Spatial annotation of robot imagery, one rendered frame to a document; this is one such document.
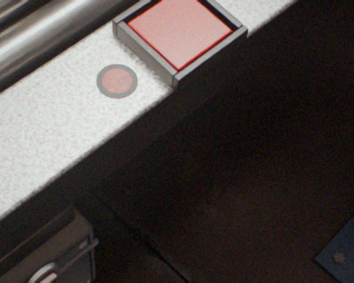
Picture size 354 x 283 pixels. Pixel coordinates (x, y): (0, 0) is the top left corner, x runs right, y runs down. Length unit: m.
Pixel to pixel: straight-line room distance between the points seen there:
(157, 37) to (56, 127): 0.11
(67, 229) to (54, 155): 0.09
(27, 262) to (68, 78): 0.15
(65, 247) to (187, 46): 0.18
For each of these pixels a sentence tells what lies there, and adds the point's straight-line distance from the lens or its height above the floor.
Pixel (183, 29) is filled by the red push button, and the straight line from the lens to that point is 0.58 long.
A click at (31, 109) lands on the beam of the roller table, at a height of 0.91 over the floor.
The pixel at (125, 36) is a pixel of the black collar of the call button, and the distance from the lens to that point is 0.58.
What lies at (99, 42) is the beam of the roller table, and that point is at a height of 0.92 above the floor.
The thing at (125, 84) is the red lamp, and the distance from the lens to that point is 0.56.
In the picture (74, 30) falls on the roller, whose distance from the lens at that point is 0.60.
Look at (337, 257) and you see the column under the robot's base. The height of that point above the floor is 0.02.
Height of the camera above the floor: 1.38
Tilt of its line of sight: 60 degrees down
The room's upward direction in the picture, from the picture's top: 8 degrees clockwise
